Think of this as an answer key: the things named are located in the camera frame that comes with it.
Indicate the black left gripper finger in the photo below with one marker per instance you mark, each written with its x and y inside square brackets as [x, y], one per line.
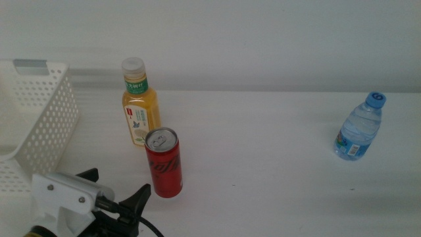
[89, 175]
[139, 199]

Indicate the red cola can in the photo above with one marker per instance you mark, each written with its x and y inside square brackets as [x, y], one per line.
[164, 168]

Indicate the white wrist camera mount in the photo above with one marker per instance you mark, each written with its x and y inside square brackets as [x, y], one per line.
[62, 200]

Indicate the yellow tea bottle green label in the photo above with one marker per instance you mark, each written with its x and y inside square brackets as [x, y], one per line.
[141, 108]

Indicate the clear water bottle blue cap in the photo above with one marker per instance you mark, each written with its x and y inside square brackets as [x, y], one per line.
[359, 131]

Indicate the white perforated plastic basket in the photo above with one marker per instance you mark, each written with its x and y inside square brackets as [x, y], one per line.
[46, 125]

